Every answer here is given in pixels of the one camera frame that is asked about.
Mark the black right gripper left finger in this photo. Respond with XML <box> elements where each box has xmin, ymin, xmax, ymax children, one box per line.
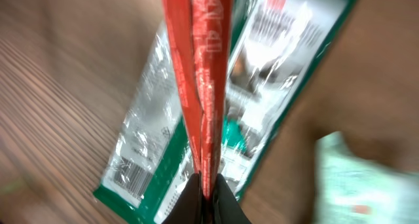
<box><xmin>162</xmin><ymin>174</ymin><xmax>203</xmax><ymax>224</ymax></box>

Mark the red stick sachet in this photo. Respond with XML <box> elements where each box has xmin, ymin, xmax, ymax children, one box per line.
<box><xmin>162</xmin><ymin>0</ymin><xmax>234</xmax><ymax>199</ymax></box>

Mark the green packaged goods bag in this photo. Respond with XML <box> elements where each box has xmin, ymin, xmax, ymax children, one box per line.
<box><xmin>94</xmin><ymin>0</ymin><xmax>357</xmax><ymax>223</ymax></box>

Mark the teal tissue packet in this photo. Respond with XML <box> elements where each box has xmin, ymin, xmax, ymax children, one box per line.
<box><xmin>314</xmin><ymin>132</ymin><xmax>418</xmax><ymax>224</ymax></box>

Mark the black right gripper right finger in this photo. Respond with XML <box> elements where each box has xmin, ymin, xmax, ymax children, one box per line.
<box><xmin>212</xmin><ymin>174</ymin><xmax>251</xmax><ymax>224</ymax></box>

